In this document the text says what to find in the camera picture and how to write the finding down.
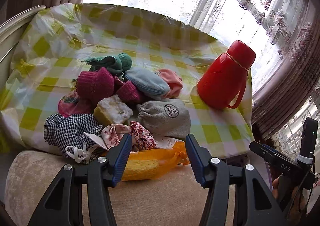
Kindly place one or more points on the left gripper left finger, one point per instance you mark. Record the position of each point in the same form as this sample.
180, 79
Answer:
61, 204

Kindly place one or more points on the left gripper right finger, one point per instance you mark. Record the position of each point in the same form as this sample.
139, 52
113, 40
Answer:
254, 202

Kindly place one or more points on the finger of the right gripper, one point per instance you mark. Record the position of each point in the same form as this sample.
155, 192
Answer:
274, 158

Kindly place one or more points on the black white gingham pouch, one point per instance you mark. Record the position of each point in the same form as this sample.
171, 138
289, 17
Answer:
69, 134

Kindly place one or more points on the orange mesh bag with sponge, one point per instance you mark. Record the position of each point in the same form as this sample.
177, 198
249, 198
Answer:
154, 163

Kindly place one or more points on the grey drawstring pouch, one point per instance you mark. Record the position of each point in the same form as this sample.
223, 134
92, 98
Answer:
168, 117

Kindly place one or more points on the red floral white cloth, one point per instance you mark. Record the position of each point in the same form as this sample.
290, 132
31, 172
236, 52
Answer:
142, 139

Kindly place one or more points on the salmon pink fleece pouch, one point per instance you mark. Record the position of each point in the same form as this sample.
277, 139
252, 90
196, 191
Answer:
174, 81

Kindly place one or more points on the pink strawberry pouch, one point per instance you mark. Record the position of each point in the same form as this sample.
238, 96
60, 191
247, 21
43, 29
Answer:
72, 104

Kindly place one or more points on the yellow white sponge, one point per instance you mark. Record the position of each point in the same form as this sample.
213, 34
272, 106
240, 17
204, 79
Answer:
112, 110

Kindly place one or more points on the light blue plush elephant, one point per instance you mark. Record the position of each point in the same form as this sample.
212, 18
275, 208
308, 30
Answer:
151, 84

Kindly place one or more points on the magenta knitted sock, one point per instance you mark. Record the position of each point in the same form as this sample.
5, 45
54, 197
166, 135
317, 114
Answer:
127, 92
95, 86

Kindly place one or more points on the green knitted cloth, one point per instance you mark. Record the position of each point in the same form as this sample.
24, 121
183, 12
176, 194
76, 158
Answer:
116, 65

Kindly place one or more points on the person right hand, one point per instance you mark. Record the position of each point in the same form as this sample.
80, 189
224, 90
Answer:
275, 191

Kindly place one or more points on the beige velvet armrest cushion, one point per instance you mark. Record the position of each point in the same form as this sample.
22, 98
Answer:
174, 199

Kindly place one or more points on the pink curtain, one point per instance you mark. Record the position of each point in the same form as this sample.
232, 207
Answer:
287, 89

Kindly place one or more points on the red thermos jug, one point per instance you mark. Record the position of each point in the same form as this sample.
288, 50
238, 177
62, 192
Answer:
223, 84

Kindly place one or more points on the lace sheer curtain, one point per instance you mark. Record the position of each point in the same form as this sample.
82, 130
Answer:
274, 29

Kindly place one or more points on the green checked plastic tablecloth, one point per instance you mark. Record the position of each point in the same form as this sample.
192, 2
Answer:
51, 52

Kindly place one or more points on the cream carved cabinet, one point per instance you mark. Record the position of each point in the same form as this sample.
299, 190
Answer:
11, 32

